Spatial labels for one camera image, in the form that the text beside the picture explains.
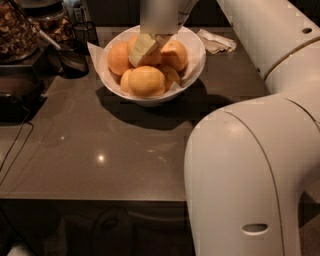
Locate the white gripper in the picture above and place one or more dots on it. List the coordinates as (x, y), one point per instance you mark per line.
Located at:
(158, 18)

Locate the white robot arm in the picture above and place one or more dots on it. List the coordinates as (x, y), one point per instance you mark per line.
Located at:
(247, 164)

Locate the front right small orange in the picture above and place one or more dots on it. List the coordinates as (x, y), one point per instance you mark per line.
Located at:
(171, 76)

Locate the small orange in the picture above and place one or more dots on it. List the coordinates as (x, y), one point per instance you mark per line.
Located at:
(124, 81)
(171, 76)

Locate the white ceramic bowl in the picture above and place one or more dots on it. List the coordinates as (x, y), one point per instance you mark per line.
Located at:
(195, 56)

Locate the front large orange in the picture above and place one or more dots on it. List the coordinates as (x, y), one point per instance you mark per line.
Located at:
(146, 81)

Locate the front left small orange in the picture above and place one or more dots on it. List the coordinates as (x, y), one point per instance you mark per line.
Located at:
(124, 81)

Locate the folded white napkin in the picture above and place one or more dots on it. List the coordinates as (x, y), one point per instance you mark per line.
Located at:
(215, 43)

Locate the large glass nut jar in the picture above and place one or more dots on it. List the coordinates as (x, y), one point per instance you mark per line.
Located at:
(17, 39)

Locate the dark appliance box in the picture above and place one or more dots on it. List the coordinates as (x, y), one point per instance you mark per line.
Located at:
(20, 95)

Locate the black wire cup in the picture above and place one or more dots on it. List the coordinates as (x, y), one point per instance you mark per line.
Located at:
(85, 32)

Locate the white scoop handle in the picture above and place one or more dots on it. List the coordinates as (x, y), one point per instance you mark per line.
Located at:
(41, 33)

